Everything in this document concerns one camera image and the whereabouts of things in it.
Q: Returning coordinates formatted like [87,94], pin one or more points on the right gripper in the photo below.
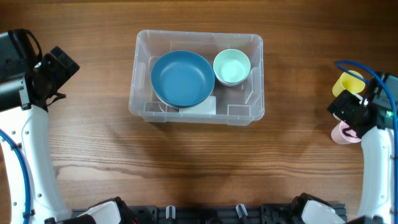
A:
[346,101]

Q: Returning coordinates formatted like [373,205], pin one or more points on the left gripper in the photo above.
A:
[64,71]

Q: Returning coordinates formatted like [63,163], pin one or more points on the pink cup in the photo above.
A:
[343,134]

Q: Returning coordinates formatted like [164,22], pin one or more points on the yellow cup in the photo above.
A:
[348,82]

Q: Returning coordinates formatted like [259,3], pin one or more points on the dark blue bowl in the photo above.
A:
[180,106]
[182,77]

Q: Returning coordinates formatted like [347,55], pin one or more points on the mint green small bowl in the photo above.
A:
[231,65]

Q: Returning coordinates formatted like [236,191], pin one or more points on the cream large bowl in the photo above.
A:
[163,105]

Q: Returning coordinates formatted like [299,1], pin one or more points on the cream cup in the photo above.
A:
[360,101]

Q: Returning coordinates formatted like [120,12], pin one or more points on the light blue small bowl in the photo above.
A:
[220,80]

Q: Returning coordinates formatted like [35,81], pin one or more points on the pink small bowl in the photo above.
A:
[232,84]

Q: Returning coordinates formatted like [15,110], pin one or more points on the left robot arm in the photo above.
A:
[28,79]

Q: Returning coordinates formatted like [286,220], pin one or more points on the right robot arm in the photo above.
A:
[379,146]

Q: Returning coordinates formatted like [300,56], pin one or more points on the clear plastic storage container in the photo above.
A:
[237,106]

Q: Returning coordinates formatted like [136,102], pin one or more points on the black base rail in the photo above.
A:
[264,214]

